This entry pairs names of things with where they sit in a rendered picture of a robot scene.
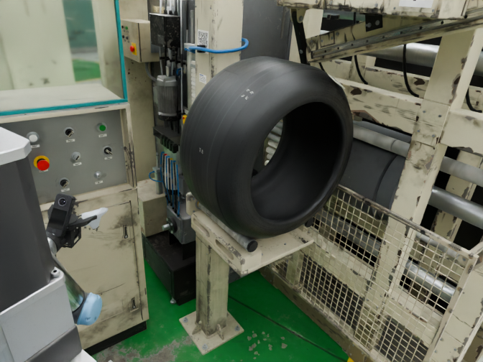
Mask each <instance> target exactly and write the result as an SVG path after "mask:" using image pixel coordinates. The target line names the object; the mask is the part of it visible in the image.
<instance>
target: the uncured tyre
mask: <svg viewBox="0 0 483 362"><path fill-rule="evenodd" d="M225 70H228V71H231V72H233V73H237V74H239V75H236V74H233V73H230V72H227V71H225ZM247 88H251V89H253V90H255V91H256V93H254V94H253V96H252V97H251V98H250V99H249V100H248V101H247V102H246V101H244V100H242V99H240V98H239V97H240V95H241V94H242V93H243V92H244V91H245V90H246V89H247ZM282 118H283V125H282V134H281V137H280V141H279V144H278V146H277V148H276V150H275V153H274V154H273V156H272V158H271V159H270V161H269V162H268V163H267V164H266V166H265V167H264V168H263V169H262V170H261V171H260V172H259V173H257V174H256V175H255V176H253V177H252V171H253V168H254V163H255V161H256V158H257V155H258V153H259V151H260V149H261V146H262V145H263V143H264V141H265V139H266V138H267V136H268V135H269V133H270V132H271V130H272V129H273V128H274V127H275V126H276V124H277V123H278V122H279V121H280V120H281V119H282ZM353 133H354V127H353V119H352V114H351V110H350V107H349V102H348V99H347V97H346V94H345V92H344V90H343V88H342V87H341V86H340V85H339V84H337V83H336V82H335V81H334V80H333V79H332V78H331V77H330V76H329V75H328V74H327V73H326V72H324V71H323V70H321V69H319V68H316V67H313V66H311V65H305V64H302V63H298V62H293V61H289V60H284V59H280V58H277V57H270V56H259V57H251V58H247V59H244V60H240V61H238V62H235V63H233V64H231V65H229V66H228V67H226V68H224V69H223V70H221V71H220V72H219V73H217V74H216V75H215V76H214V77H212V79H210V80H209V81H208V82H207V84H206V85H205V86H204V87H203V89H202V90H201V91H200V93H199V94H198V95H197V97H196V98H195V100H194V102H193V104H192V106H191V107H190V110H189V112H188V115H187V116H186V119H185V123H184V125H183V130H182V134H181V138H180V165H181V169H182V172H183V176H184V178H185V181H186V183H187V185H188V188H189V190H190V191H191V193H192V194H193V196H194V197H195V199H196V200H197V201H198V202H199V203H200V204H201V205H203V206H204V207H205V208H206V209H207V210H209V211H210V212H211V213H212V214H213V215H214V216H216V217H217V218H218V219H219V220H220V221H221V222H222V223H223V224H224V225H226V226H227V227H228V228H230V229H231V230H232V231H234V232H236V233H239V234H241V235H243V236H247V237H250V238H272V237H275V236H279V235H281V234H284V233H287V232H290V231H293V230H295V229H296V228H298V227H300V226H301V225H303V224H304V223H306V222H307V221H309V220H310V219H311V218H312V217H313V216H314V215H315V214H316V213H317V212H318V211H319V210H320V209H321V208H322V207H323V206H324V205H325V203H326V202H327V201H328V199H329V198H330V197H331V195H332V194H333V192H334V190H335V189H336V187H337V186H338V184H339V182H340V180H341V178H342V176H343V174H344V171H345V169H346V166H347V163H348V161H349V156H350V154H351V147H352V142H353ZM199 145H201V146H202V147H204V148H205V150H204V154H203V156H201V155H200V154H199V153H198V148H199Z"/></svg>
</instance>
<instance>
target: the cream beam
mask: <svg viewBox="0 0 483 362"><path fill-rule="evenodd" d="M399 3H400V0H277V6H288V7H298V8H306V9H325V10H334V11H352V12H361V13H371V14H385V15H394V16H404V17H421V18H431V19H448V20H459V19H462V18H463V17H464V15H465V12H466V9H467V7H468V4H469V0H433V4H432V7H431V8H423V7H410V6H399Z"/></svg>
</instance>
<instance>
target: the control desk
mask: <svg viewBox="0 0 483 362"><path fill-rule="evenodd" d="M0 127H1V128H3V129H6V130H8V131H10V132H13V133H15V134H17V135H19V136H22V137H24V138H25V139H28V140H29V142H30V145H31V149H32V151H31V152H30V153H29V154H28V159H29V164H30V167H31V171H32V176H33V180H34V185H35V188H36V191H37V197H38V200H39V204H40V209H41V212H42V217H43V221H44V224H45V230H46V228H47V224H48V221H49V220H48V216H47V211H48V209H49V208H50V206H51V205H52V204H53V203H54V202H55V198H56V195H57V194H59V193H64V194H67V195H72V196H74V197H75V205H74V207H73V212H72V214H76V215H77V216H78V218H81V216H82V214H83V213H87V212H92V211H94V210H98V209H99V208H108V211H107V212H106V213H105V214H104V215H102V216H101V219H100V223H99V226H98V228H95V229H92V228H91V227H90V226H84V227H81V239H80V240H79V241H78V242H77V243H76V245H74V247H73V248H68V247H65V248H63V247H62V248H61V249H60V250H59V251H58V252H57V253H56V258H57V259H58V260H59V262H60V263H61V264H62V265H63V266H64V267H65V268H66V270H67V271H68V272H69V273H70V275H71V276H72V277H73V278H74V280H75V281H76V282H77V283H78V284H79V285H80V287H81V288H82V289H83V290H84V292H87V293H91V292H92V293H93V294H97V295H99V296H100V297H101V299H102V308H101V313H100V315H99V316H98V319H97V320H96V321H95V323H94V324H92V325H77V324H75V325H76V326H77V327H78V333H79V337H80V342H81V346H82V349H83V350H84V351H85V352H86V353H87V354H88V355H89V356H93V355H95V354H97V353H99V352H101V351H103V350H105V349H107V348H109V347H111V346H113V345H116V344H117V343H120V342H122V341H123V340H126V339H127V338H130V337H132V336H133V335H136V334H137V333H140V332H142V331H144V330H146V329H147V322H146V320H148V319H149V313H148V304H147V289H146V281H145V272H144V257H143V249H142V234H141V226H140V217H139V202H138V194H137V176H136V167H135V159H134V144H133V136H132V120H131V112H130V104H129V103H127V102H123V103H111V104H104V105H97V106H85V107H78V108H66V109H59V110H52V111H40V112H33V113H21V114H14V115H7V116H0Z"/></svg>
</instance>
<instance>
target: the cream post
mask: <svg viewBox="0 0 483 362"><path fill-rule="evenodd" d="M243 5H244V0H195V45H196V46H197V45H198V29H200V30H205V31H208V48H209V49H212V50H228V49H234V48H238V47H241V45H242V20H243ZM240 60H241V51H238V52H229V53H221V54H216V53H210V52H209V53H208V54H206V53H199V52H197V50H195V97H197V95H198V94H199V93H200V91H201V90H202V89H203V87H204V86H205V85H206V84H205V83H202V82H200V81H199V73H200V74H203V75H206V83H207V82H208V81H209V80H210V79H212V77H214V76H215V75H216V74H217V73H219V72H220V71H221V70H223V69H224V68H226V67H228V66H229V65H231V64H233V63H235V62H238V61H240ZM195 234H196V236H195V239H196V322H197V323H198V322H199V321H201V322H202V323H201V329H202V331H203V332H204V333H205V335H206V336H207V337H208V336H210V335H212V334H214V333H216V332H217V325H218V324H219V325H220V327H221V329H223V328H225V327H226V316H227V302H228V289H229V265H228V264H227V263H226V262H225V261H224V260H223V259H222V258H221V257H220V256H219V255H218V254H217V253H216V252H215V251H214V250H213V249H212V248H211V247H210V246H209V245H208V244H207V243H206V242H205V241H204V240H203V239H202V238H201V237H200V236H199V235H198V234H197V233H196V232H195Z"/></svg>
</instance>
